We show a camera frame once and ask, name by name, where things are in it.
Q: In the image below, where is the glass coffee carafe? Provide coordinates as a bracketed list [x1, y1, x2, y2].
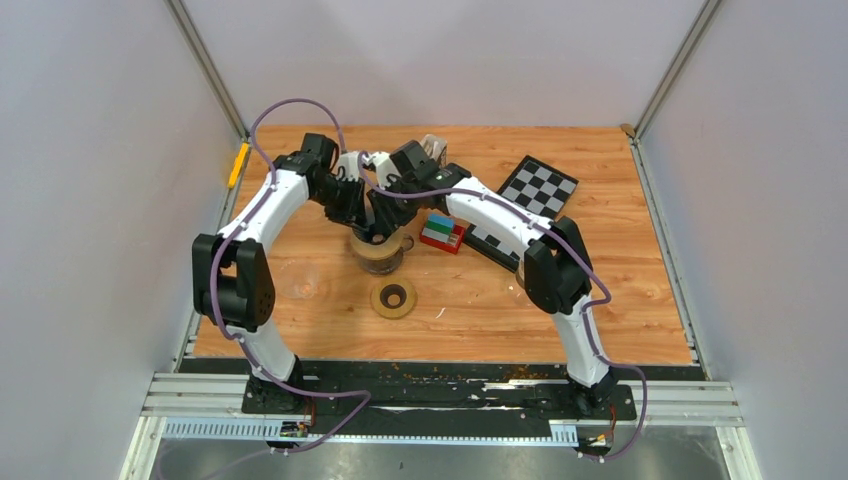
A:
[350, 231, 414, 276]

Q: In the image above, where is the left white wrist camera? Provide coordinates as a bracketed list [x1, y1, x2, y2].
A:
[337, 151, 361, 182]

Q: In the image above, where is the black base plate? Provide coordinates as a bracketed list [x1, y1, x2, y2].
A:
[241, 360, 639, 438]

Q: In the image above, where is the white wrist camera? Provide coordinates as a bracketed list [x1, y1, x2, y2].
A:
[366, 151, 395, 189]
[337, 151, 361, 182]

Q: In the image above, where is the red toy brick stack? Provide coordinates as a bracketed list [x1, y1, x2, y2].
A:
[419, 213, 466, 255]

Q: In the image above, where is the small wooden dripper ring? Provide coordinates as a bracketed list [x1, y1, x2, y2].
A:
[369, 277, 418, 321]

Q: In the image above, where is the orange filter box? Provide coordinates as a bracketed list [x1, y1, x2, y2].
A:
[421, 134, 448, 166]

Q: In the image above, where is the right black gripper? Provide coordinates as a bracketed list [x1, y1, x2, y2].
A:
[369, 175, 424, 233]

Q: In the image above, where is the yellow marker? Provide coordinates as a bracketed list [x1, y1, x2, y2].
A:
[227, 142, 251, 190]

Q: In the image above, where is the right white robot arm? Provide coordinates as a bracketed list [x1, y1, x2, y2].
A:
[354, 141, 617, 418]

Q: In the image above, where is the blue glass dripper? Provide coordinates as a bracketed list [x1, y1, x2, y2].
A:
[352, 225, 391, 245]

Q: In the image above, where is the small clear glass cup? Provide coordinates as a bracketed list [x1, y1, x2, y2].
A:
[289, 262, 320, 299]

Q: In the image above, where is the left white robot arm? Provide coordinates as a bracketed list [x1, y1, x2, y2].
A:
[191, 133, 366, 413]

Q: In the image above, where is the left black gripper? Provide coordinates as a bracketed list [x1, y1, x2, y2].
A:
[313, 176, 372, 232]

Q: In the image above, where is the black white chessboard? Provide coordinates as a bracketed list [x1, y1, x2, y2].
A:
[464, 155, 579, 273]

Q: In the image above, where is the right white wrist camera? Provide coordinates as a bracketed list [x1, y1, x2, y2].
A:
[366, 151, 395, 189]

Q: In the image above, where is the large wooden dripper ring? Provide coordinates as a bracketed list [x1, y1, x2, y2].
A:
[349, 233, 407, 264]

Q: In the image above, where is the aluminium frame rail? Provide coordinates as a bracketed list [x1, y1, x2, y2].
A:
[141, 374, 744, 446]

